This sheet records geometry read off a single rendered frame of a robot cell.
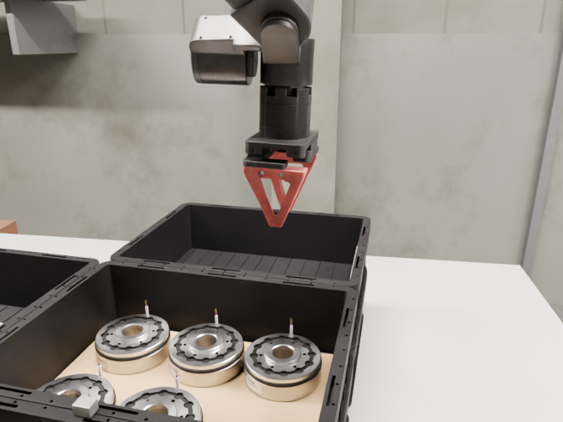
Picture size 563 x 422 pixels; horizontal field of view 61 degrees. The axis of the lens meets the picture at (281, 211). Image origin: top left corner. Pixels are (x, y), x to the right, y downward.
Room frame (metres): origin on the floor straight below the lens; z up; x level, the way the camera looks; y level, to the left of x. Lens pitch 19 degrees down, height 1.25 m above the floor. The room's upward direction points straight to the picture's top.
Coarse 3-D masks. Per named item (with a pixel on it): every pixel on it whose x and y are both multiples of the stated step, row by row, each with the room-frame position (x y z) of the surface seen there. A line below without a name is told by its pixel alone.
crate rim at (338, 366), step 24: (120, 264) 0.67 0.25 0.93; (144, 264) 0.67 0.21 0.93; (72, 288) 0.59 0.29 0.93; (312, 288) 0.59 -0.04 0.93; (336, 288) 0.59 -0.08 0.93; (48, 312) 0.54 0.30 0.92; (0, 336) 0.47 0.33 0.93; (336, 360) 0.43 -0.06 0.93; (0, 384) 0.39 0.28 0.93; (336, 384) 0.39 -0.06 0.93; (120, 408) 0.36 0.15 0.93; (336, 408) 0.36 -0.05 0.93
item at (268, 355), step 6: (276, 342) 0.55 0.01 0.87; (282, 342) 0.55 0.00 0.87; (288, 342) 0.55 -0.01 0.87; (270, 348) 0.54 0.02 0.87; (276, 348) 0.54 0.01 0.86; (282, 348) 0.55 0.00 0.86; (288, 348) 0.54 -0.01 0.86; (294, 348) 0.54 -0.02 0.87; (264, 354) 0.53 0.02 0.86; (270, 354) 0.53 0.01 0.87; (294, 354) 0.53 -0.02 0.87; (300, 354) 0.53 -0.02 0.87; (270, 360) 0.52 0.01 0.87; (276, 360) 0.51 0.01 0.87; (282, 360) 0.51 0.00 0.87; (288, 360) 0.51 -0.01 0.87; (294, 360) 0.51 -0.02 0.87; (282, 366) 0.51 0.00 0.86
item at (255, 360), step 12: (276, 336) 0.58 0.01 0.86; (288, 336) 0.58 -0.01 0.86; (300, 336) 0.58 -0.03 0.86; (252, 348) 0.55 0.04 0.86; (264, 348) 0.55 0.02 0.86; (300, 348) 0.55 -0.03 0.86; (312, 348) 0.55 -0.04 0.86; (252, 360) 0.52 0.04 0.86; (264, 360) 0.52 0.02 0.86; (300, 360) 0.52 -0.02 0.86; (312, 360) 0.52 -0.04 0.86; (252, 372) 0.50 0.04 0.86; (264, 372) 0.50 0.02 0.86; (276, 372) 0.50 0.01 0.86; (288, 372) 0.50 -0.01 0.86; (300, 372) 0.50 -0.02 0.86; (312, 372) 0.50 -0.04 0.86
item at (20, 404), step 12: (0, 396) 0.37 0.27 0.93; (0, 408) 0.36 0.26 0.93; (12, 408) 0.36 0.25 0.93; (24, 408) 0.36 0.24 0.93; (36, 408) 0.36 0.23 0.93; (48, 408) 0.36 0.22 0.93; (60, 408) 0.36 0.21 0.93; (36, 420) 0.35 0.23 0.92; (48, 420) 0.35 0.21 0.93; (60, 420) 0.34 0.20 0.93; (72, 420) 0.34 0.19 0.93; (84, 420) 0.35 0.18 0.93; (96, 420) 0.34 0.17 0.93; (108, 420) 0.34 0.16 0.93; (120, 420) 0.34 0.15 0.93
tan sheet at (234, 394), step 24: (96, 360) 0.56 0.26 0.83; (120, 384) 0.51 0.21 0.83; (144, 384) 0.51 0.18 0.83; (168, 384) 0.51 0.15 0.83; (240, 384) 0.51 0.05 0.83; (216, 408) 0.47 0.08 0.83; (240, 408) 0.47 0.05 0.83; (264, 408) 0.47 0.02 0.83; (288, 408) 0.47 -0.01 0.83; (312, 408) 0.47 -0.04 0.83
